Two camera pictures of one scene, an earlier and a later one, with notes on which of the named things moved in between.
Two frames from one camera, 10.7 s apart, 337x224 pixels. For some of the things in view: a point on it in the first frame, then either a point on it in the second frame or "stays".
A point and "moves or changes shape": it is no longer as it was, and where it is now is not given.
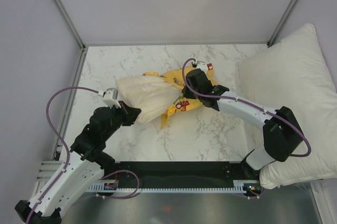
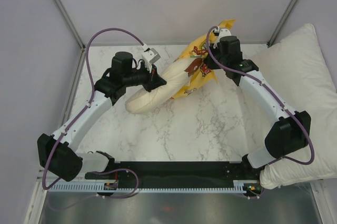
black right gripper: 188,94 -> 212,65
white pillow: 151,94 moves or changes shape
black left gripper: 129,113 -> 156,83
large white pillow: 291,76 stays
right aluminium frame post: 289,8 stays
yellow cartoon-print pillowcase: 175,76 -> 198,74
